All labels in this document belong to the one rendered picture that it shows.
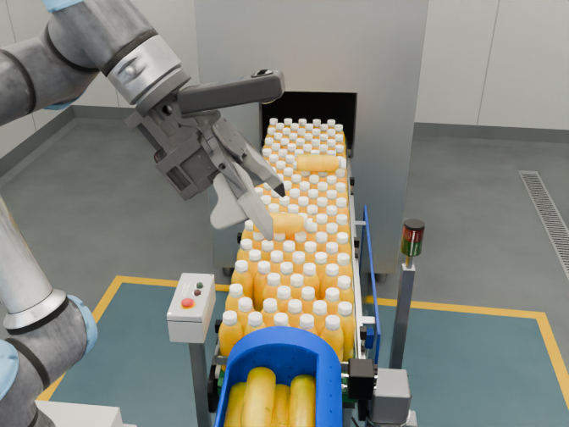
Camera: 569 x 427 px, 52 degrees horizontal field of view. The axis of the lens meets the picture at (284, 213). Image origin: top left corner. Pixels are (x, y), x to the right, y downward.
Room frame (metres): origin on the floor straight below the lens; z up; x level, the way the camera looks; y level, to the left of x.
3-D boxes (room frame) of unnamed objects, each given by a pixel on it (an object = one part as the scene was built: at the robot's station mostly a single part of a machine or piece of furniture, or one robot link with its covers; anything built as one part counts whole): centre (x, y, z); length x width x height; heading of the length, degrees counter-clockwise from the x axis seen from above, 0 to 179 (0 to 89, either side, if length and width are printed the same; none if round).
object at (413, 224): (1.48, -0.39, 1.18); 0.06 x 0.06 x 0.16
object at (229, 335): (1.25, 0.15, 0.99); 0.07 x 0.07 x 0.19
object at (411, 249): (1.48, -0.39, 1.18); 0.06 x 0.06 x 0.05
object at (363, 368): (1.15, -0.21, 0.95); 0.10 x 0.07 x 0.10; 86
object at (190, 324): (1.35, 0.27, 1.05); 0.20 x 0.10 x 0.10; 176
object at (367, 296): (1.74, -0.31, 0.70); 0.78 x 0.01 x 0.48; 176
